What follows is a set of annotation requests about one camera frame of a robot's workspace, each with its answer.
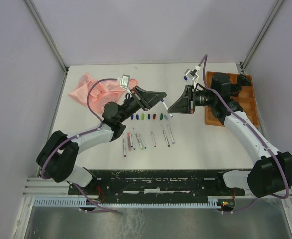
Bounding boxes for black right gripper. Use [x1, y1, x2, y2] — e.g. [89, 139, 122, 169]
[168, 85, 217, 114]

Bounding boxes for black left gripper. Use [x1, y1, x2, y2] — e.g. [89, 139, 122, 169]
[118, 85, 167, 123]

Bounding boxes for lavender capped marker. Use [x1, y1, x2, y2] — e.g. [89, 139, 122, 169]
[167, 125, 175, 144]

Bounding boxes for lime green capped marker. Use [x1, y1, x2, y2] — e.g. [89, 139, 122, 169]
[133, 128, 144, 150]

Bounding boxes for blue capped marker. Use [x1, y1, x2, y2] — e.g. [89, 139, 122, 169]
[129, 134, 134, 149]
[131, 135, 136, 150]
[139, 134, 147, 149]

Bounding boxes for magenta capped whiteboard marker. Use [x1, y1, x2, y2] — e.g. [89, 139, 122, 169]
[121, 134, 127, 158]

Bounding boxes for pink translucent highlighter pen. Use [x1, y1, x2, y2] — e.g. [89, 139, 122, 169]
[127, 133, 132, 151]

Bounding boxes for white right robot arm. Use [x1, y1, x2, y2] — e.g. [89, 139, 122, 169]
[168, 69, 292, 198]

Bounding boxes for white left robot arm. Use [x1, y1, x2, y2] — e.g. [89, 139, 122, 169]
[36, 86, 167, 194]

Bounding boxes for pink satin cloth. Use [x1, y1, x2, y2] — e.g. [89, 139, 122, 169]
[68, 73, 127, 114]

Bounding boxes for dark rolled tie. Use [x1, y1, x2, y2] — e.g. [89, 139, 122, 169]
[231, 83, 242, 97]
[237, 74, 252, 87]

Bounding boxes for dark rolled tie top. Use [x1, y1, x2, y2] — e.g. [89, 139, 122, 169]
[237, 74, 252, 87]

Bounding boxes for orange wooden divider tray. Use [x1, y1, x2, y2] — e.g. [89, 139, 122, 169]
[205, 71, 259, 128]

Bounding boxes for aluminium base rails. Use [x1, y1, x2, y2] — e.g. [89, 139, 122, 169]
[23, 177, 69, 197]

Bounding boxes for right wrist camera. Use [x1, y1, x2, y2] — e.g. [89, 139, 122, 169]
[184, 65, 201, 88]

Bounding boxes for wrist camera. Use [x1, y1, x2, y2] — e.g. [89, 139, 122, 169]
[184, 65, 201, 88]
[117, 74, 130, 91]

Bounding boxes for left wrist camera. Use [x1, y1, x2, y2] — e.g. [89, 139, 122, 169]
[117, 74, 130, 91]

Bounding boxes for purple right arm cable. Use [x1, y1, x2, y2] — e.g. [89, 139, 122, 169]
[200, 54, 291, 215]

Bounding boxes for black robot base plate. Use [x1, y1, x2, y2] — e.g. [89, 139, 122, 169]
[82, 169, 248, 202]

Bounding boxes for aluminium frame post right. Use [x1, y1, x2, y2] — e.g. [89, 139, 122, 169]
[237, 0, 287, 74]

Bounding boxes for aluminium frame post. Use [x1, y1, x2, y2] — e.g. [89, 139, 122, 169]
[237, 0, 287, 74]
[23, 0, 69, 73]

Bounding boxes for aluminium frame post left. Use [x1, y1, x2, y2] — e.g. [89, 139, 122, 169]
[23, 0, 69, 73]

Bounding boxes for light blue cable duct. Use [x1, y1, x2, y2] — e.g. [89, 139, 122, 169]
[33, 196, 233, 209]

